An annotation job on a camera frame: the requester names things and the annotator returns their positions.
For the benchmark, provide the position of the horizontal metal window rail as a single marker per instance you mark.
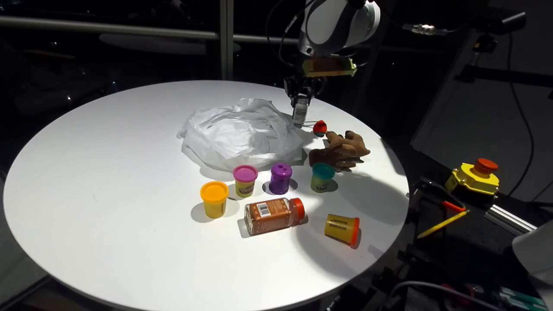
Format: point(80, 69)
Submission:
point(115, 26)

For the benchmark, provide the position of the yellow emergency stop button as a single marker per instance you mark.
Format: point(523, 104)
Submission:
point(474, 176)

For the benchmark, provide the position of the pink lid dough tub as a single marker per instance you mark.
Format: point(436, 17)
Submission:
point(244, 180)

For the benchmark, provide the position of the teal lid dough tub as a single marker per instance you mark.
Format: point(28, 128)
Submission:
point(322, 174)

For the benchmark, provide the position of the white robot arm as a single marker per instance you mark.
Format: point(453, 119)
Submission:
point(339, 22)

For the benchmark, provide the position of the aluminium profile bar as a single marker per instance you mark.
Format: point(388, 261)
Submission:
point(510, 218)

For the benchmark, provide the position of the brown plush toy animal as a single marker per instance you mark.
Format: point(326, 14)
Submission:
point(341, 150)

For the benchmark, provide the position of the yellow-orange lid dough tub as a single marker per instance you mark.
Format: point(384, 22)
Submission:
point(215, 199)

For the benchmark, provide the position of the white plastic bag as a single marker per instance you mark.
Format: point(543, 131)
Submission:
point(243, 135)

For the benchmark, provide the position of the orange-red lid yellow dough tub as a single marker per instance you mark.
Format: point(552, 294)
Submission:
point(343, 228)

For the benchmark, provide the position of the yellow pencil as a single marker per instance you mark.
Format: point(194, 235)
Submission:
point(443, 223)

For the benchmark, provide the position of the vertical metal window post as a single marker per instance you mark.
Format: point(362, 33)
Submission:
point(227, 40)

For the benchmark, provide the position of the red lid spice jar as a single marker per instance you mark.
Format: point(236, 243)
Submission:
point(274, 214)

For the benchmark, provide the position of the all purple dough tub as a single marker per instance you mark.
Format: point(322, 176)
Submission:
point(281, 176)

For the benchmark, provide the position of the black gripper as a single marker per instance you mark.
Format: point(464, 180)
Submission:
point(305, 83)

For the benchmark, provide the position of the white rounded panel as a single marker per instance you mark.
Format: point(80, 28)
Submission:
point(538, 252)

